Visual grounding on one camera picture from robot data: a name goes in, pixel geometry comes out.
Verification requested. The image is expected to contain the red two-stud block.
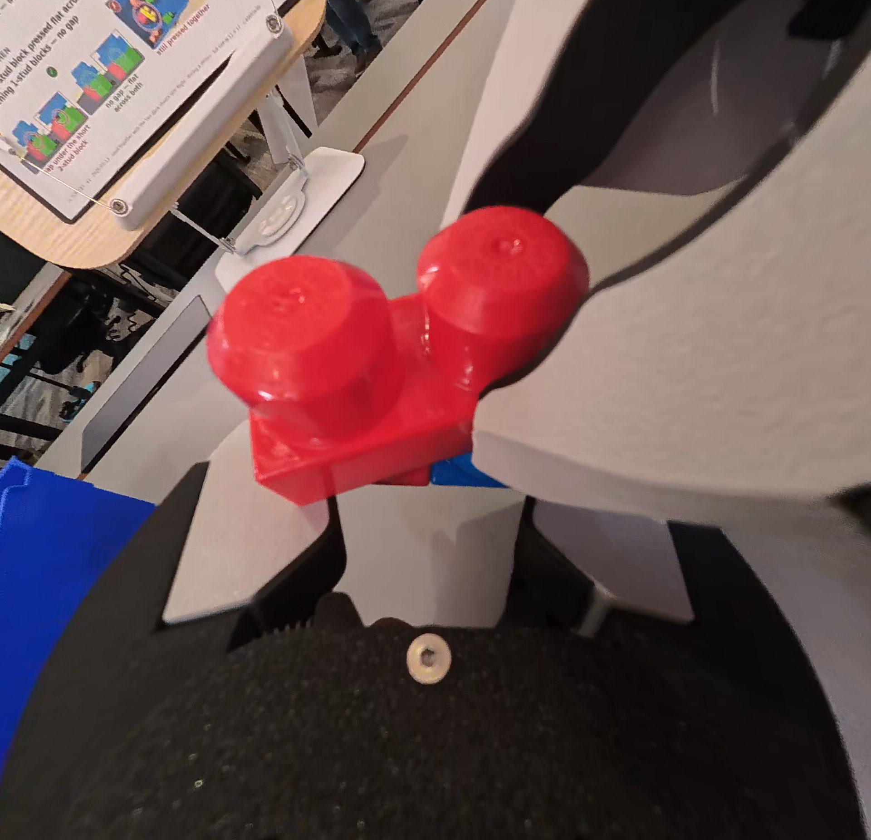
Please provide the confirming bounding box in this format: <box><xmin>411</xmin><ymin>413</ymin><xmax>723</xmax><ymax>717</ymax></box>
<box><xmin>206</xmin><ymin>206</ymin><xmax>592</xmax><ymax>507</ymax></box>

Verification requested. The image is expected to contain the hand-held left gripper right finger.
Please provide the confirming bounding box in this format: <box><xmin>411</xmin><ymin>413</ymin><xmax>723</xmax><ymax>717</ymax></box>
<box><xmin>520</xmin><ymin>500</ymin><xmax>697</xmax><ymax>635</ymax></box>

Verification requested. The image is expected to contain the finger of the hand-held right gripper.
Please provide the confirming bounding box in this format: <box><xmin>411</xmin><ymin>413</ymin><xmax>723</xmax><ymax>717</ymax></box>
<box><xmin>471</xmin><ymin>81</ymin><xmax>871</xmax><ymax>538</ymax></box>
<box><xmin>442</xmin><ymin>0</ymin><xmax>807</xmax><ymax>227</ymax></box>

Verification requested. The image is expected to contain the blue plastic bin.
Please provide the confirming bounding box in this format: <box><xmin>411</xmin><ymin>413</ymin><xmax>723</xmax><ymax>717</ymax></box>
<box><xmin>0</xmin><ymin>462</ymin><xmax>157</xmax><ymax>773</ymax></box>

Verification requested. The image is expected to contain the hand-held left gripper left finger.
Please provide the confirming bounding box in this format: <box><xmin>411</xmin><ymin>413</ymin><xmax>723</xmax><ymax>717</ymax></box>
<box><xmin>162</xmin><ymin>445</ymin><xmax>349</xmax><ymax>630</ymax></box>

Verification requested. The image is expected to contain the printed instruction sheet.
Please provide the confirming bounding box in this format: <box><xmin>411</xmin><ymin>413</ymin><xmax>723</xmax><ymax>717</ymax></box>
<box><xmin>0</xmin><ymin>0</ymin><xmax>313</xmax><ymax>225</ymax></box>

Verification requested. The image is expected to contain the blue single-stud block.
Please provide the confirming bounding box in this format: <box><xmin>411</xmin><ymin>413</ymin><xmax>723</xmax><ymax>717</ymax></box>
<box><xmin>430</xmin><ymin>451</ymin><xmax>511</xmax><ymax>490</ymax></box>

